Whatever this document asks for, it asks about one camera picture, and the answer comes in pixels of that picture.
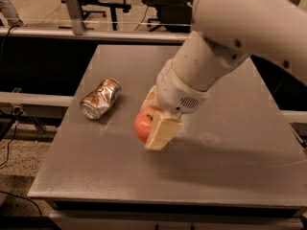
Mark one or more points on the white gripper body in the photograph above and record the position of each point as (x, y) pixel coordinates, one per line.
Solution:
(175, 91)

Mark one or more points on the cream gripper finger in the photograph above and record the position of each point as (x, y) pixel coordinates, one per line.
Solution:
(150, 100)
(164, 128)

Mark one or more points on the red apple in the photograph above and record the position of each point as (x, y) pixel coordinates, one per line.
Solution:
(143, 123)

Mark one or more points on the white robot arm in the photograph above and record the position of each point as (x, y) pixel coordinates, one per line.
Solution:
(224, 33)

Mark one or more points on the crushed aluminium soda can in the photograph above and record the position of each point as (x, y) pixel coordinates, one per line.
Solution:
(98, 102)

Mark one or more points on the grey metal table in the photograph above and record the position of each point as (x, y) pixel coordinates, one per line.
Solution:
(234, 165)

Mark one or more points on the black office chair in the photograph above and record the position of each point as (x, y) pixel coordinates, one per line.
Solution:
(173, 15)

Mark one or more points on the person's legs grey trousers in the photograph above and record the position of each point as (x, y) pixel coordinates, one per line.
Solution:
(10, 13)

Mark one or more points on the metal rail with glass barrier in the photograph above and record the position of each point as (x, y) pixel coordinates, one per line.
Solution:
(99, 36)

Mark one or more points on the left metal barrier bracket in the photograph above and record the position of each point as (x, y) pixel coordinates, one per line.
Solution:
(76, 16)

